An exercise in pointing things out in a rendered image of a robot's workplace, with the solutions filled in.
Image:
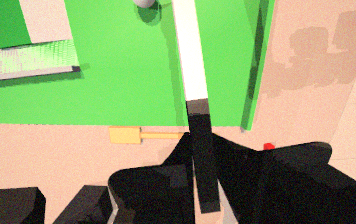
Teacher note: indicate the green putting mat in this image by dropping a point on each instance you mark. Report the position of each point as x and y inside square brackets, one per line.
[130, 67]

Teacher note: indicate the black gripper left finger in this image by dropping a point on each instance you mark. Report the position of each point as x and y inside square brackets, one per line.
[174, 177]

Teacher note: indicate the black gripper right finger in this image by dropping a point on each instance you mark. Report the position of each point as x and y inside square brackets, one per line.
[243, 172]

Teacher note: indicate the cream ball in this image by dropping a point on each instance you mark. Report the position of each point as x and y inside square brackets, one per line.
[144, 3]

